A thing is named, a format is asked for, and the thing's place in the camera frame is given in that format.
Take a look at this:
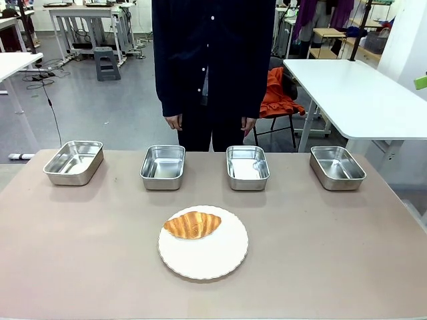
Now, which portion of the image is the large white table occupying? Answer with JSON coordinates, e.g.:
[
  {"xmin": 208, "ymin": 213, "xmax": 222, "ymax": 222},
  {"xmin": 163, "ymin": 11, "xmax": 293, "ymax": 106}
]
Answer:
[{"xmin": 282, "ymin": 59, "xmax": 427, "ymax": 157}]

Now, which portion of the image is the shallow steel tray container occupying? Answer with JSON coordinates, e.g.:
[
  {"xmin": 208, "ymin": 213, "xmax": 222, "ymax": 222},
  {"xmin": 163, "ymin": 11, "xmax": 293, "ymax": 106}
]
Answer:
[{"xmin": 42, "ymin": 140, "xmax": 105, "ymax": 187}]

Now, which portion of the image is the white scalloped plate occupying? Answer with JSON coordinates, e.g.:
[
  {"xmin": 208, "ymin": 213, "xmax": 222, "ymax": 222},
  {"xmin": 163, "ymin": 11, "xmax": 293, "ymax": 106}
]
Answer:
[{"xmin": 157, "ymin": 205, "xmax": 250, "ymax": 281}]

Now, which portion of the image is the person's right hand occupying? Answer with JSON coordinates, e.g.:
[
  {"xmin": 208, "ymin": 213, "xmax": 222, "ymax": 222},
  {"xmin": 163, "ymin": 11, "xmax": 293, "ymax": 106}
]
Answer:
[{"xmin": 165, "ymin": 114, "xmax": 183, "ymax": 131}]

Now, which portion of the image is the grey plastic crate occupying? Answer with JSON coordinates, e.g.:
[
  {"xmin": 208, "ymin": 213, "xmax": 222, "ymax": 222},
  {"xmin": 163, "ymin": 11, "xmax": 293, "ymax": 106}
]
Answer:
[{"xmin": 365, "ymin": 31, "xmax": 390, "ymax": 55}]

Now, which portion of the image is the person's right forearm dark sleeve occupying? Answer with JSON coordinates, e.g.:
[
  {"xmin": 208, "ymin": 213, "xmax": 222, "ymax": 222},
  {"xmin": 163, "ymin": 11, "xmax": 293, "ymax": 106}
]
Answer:
[{"xmin": 153, "ymin": 49, "xmax": 183, "ymax": 117}]

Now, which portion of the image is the black hanging cable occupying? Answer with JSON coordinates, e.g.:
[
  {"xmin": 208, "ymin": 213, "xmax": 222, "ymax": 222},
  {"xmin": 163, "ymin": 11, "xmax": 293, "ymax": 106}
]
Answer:
[{"xmin": 35, "ymin": 65, "xmax": 63, "ymax": 147}]

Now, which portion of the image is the orange cloth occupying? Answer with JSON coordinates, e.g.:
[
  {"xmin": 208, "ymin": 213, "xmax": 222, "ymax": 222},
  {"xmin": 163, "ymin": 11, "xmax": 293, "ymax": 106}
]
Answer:
[{"xmin": 259, "ymin": 66, "xmax": 306, "ymax": 119}]

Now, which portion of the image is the black stand pole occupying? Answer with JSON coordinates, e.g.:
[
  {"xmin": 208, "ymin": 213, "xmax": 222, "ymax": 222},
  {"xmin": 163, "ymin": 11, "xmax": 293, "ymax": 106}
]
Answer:
[
  {"xmin": 348, "ymin": 0, "xmax": 373, "ymax": 63},
  {"xmin": 18, "ymin": 0, "xmax": 38, "ymax": 56}
]

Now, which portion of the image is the wooden shelf rack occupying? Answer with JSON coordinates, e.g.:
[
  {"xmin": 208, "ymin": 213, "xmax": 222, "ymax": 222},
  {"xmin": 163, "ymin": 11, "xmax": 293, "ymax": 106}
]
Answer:
[{"xmin": 308, "ymin": 28, "xmax": 383, "ymax": 61}]

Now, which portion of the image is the person in dark clothes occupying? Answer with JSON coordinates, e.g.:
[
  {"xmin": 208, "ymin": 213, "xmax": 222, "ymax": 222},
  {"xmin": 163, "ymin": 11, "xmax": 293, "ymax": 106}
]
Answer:
[{"xmin": 151, "ymin": 0, "xmax": 277, "ymax": 153}]

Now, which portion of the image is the person's left forearm dark sleeve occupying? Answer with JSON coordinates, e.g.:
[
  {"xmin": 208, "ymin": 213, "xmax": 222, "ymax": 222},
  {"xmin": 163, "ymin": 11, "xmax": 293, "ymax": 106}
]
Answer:
[{"xmin": 242, "ymin": 49, "xmax": 273, "ymax": 119}]

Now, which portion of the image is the purple hanging garment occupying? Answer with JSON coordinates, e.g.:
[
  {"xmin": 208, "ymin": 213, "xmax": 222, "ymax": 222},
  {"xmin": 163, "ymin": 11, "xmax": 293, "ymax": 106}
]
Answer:
[
  {"xmin": 328, "ymin": 0, "xmax": 355, "ymax": 29},
  {"xmin": 292, "ymin": 0, "xmax": 321, "ymax": 33}
]

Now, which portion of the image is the golden croissant bread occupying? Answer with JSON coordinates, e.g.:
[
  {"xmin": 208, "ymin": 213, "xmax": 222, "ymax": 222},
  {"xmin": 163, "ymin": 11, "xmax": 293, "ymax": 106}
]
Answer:
[{"xmin": 163, "ymin": 211, "xmax": 222, "ymax": 241}]

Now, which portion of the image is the grey plastic step stool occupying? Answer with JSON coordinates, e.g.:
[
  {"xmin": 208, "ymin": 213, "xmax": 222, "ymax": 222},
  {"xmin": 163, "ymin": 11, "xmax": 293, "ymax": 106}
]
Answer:
[{"xmin": 93, "ymin": 46, "xmax": 122, "ymax": 82}]

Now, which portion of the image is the white workbench desk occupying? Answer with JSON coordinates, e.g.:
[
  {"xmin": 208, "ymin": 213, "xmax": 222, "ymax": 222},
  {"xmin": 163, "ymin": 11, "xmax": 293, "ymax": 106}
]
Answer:
[{"xmin": 43, "ymin": 2, "xmax": 136, "ymax": 63}]

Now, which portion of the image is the black chair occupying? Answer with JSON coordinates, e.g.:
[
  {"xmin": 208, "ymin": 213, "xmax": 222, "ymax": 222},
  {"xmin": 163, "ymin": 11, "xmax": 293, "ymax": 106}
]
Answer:
[{"xmin": 252, "ymin": 56, "xmax": 300, "ymax": 149}]

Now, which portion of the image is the deep steel rectangular container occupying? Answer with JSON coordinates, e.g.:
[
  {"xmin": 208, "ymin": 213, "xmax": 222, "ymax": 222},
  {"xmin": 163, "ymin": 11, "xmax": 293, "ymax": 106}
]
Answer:
[
  {"xmin": 309, "ymin": 145, "xmax": 367, "ymax": 192},
  {"xmin": 226, "ymin": 145, "xmax": 270, "ymax": 191},
  {"xmin": 139, "ymin": 144, "xmax": 186, "ymax": 191}
]

